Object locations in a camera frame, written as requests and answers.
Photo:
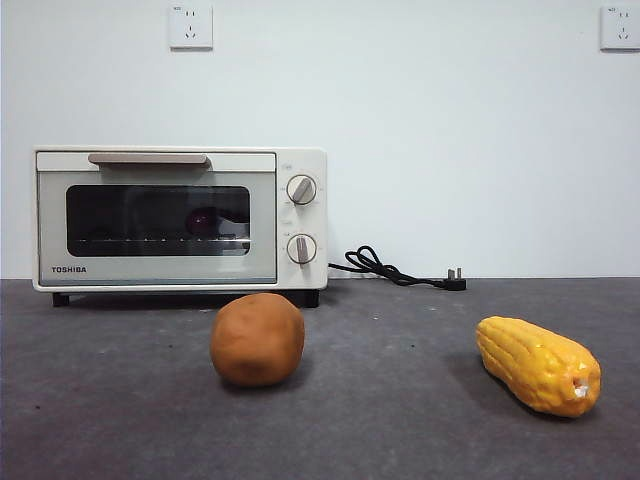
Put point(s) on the white wall socket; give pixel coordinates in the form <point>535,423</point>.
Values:
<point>190,27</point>
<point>621,27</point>

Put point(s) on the purple eggplant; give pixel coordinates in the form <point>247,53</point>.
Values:
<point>200,221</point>

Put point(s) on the cream Toshiba toaster oven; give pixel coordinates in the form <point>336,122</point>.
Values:
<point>305,160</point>

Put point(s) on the brown potato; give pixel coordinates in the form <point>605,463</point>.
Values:
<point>256,340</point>

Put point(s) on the beige oven knob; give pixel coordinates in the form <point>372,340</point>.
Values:
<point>301,249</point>
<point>301,189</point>

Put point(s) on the yellow corn cob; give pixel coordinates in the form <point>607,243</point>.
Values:
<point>535,365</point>

